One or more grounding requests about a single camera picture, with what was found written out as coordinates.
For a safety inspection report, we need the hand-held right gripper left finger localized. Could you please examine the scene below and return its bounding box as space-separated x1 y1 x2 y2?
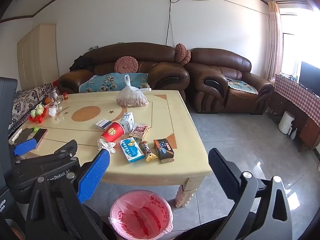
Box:
25 149 111 240

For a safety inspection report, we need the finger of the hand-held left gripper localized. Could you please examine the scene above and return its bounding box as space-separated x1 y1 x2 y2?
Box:
14 137 38 157
51 139 78 161

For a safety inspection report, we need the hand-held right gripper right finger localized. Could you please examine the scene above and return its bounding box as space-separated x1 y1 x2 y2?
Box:
208 148 293 240

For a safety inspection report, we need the white tissue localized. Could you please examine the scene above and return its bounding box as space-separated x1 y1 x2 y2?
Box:
97 139 117 153

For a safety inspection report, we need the red paper cup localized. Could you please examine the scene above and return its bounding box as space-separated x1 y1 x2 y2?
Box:
101 121 125 142

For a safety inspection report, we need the pink lined waste bin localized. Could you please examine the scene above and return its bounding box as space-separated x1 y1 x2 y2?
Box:
109 189 173 239

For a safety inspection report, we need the yellow cartoon snack wrapper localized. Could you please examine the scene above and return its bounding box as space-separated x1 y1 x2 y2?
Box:
139 140 158 162

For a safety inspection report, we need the black snack packet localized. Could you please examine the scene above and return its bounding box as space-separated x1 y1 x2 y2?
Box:
153 138 175 164

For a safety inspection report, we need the white remote control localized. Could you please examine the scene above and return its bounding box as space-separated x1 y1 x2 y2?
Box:
9 127 23 144

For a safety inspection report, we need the beige wooden coffee table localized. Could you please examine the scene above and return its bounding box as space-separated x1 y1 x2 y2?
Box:
15 90 213 208

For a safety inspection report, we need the smartphone with pink case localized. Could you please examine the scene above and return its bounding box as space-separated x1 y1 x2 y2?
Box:
15 128 48 144

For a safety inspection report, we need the red tray with tea cups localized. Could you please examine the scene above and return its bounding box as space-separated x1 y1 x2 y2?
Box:
29 104 48 123

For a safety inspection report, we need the black white patterned couch cover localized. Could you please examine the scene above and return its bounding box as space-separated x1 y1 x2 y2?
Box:
8 83 53 131

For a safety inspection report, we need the white and blue cigarette pack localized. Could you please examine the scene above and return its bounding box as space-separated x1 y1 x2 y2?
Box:
95 119 112 131

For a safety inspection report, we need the blue and white box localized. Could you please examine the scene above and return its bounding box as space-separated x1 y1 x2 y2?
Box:
119 138 145 164

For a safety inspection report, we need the glass pitcher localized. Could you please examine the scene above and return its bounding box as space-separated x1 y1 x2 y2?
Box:
48 87 63 105

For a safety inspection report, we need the maroon snack packet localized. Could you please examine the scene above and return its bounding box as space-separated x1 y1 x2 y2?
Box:
129 125 150 142

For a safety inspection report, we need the white milk carton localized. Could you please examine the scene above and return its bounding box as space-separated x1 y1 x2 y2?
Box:
120 112 135 134

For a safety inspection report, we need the blue floral sofa cover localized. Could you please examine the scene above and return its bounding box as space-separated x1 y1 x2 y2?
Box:
79 72 149 93

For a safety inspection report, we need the white cylindrical appliance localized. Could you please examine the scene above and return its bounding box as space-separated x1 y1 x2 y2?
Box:
278 111 296 135

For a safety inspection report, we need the cream wardrobe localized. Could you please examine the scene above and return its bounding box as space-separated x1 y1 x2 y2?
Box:
17 24 59 90

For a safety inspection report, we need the clear plastic bag of peanuts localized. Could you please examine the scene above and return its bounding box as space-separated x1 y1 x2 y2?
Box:
116 74 152 108

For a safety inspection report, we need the blue armchair seat cover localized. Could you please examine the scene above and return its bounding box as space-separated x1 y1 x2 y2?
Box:
226 77 258 95

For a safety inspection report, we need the black clothing on sofa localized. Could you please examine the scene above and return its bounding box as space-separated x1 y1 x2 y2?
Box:
69 55 95 72

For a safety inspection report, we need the brown wooden cabinet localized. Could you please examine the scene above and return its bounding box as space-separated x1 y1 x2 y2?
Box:
297 116 320 153

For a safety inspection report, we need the flat round pink cushion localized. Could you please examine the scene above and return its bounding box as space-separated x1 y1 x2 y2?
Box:
114 56 139 74

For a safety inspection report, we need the brown leather armchair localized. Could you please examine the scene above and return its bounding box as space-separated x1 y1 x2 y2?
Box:
184 47 274 115

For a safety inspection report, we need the red checked tablecloth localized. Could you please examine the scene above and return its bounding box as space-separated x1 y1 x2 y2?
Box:
273 73 320 128

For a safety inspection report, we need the brown leather sofa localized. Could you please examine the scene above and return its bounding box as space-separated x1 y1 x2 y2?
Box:
58 42 190 103

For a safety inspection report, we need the plump round pink cushion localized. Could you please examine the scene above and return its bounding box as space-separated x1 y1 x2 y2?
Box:
175 43 192 65

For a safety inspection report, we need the black monitor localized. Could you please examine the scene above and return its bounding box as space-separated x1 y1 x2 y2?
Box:
299 61 320 93

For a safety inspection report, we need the pink curtain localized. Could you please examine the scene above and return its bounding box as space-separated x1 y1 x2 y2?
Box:
264 1 283 81

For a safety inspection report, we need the bright window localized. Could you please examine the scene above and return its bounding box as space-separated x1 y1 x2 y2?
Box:
279 7 320 77

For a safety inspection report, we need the black hanging cable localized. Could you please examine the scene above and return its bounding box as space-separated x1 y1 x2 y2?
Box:
165 0 176 47

